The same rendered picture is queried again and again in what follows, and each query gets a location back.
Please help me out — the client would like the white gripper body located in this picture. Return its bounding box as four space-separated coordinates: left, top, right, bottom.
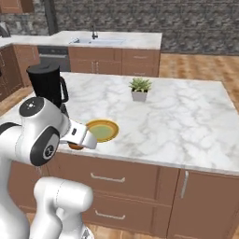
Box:
77 123 98 150

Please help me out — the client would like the orange fruit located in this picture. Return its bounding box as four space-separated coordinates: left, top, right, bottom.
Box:
67 141 85 151

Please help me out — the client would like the yellow plate with green centre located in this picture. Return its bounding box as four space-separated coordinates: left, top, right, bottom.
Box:
85 119 120 144

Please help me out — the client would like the wide brown drawer front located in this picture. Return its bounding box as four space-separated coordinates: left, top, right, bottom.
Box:
49 152 161 201

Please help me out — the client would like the green plant in white pot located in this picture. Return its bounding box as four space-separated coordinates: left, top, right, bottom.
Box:
128 77 153 104

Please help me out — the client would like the brown cupboard door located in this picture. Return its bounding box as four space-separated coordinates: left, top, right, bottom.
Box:
7 161 50 213
167 168 239 239

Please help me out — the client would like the narrow brown drawer front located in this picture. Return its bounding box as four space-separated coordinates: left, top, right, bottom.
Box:
81 191 157 238

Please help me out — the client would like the dark grey dishwasher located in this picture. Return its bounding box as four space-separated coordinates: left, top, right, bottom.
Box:
36 45 72 73

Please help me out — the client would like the white sink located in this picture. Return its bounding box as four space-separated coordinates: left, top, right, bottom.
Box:
69 36 126 47

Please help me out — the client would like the brown corner cupboard run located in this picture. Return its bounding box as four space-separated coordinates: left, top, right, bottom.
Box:
0 44 41 102

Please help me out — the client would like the black tap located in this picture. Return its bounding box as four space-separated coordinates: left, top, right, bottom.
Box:
90 24 99 41

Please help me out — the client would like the dark grey rounded appliance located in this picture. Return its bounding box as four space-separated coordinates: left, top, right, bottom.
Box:
0 22 12 38

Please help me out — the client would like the silver drawer handle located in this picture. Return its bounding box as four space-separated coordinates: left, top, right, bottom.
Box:
93 208 127 221
90 172 127 184

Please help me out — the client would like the silver cupboard door handle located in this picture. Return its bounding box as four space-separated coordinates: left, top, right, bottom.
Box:
179 170 190 201

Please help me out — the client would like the brown wall cupboard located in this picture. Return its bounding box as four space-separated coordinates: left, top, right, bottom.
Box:
0 0 35 15

